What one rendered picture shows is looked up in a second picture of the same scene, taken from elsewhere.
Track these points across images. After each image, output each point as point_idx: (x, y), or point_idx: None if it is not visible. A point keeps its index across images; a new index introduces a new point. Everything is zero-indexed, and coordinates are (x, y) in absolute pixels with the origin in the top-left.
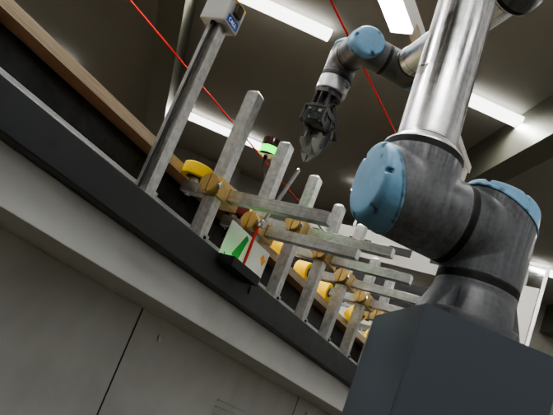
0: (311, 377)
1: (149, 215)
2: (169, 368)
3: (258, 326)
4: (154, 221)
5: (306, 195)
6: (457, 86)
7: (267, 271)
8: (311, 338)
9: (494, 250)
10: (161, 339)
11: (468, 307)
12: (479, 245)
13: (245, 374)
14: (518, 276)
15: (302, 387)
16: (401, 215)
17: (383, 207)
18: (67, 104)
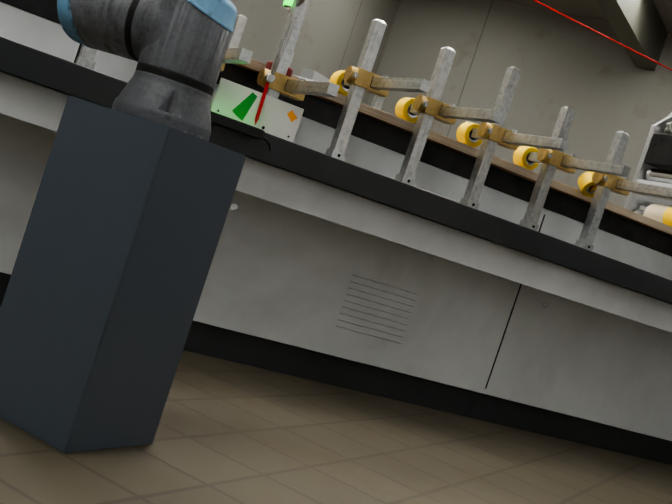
0: (460, 248)
1: (82, 81)
2: (260, 237)
3: (323, 186)
4: (91, 86)
5: (366, 43)
6: None
7: (398, 137)
8: (422, 199)
9: (151, 40)
10: (235, 208)
11: (122, 95)
12: (141, 38)
13: (397, 250)
14: (174, 59)
15: (444, 258)
16: (76, 26)
17: (63, 23)
18: (39, 4)
